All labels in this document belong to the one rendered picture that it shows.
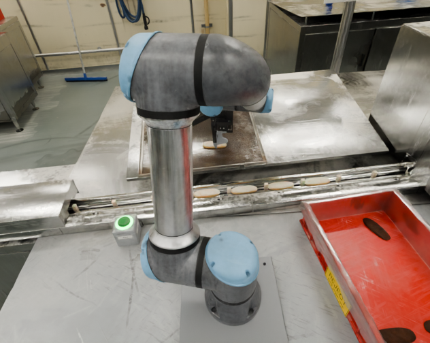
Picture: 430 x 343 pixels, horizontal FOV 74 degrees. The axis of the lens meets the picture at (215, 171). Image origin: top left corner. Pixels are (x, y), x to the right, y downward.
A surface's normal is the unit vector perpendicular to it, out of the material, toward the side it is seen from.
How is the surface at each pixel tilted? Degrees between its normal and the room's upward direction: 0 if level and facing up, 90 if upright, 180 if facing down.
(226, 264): 9
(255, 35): 90
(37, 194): 0
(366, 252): 0
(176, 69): 68
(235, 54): 46
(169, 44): 29
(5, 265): 90
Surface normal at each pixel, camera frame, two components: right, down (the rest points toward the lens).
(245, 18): 0.11, 0.65
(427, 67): -0.99, 0.11
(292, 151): -0.03, -0.62
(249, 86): 0.57, 0.56
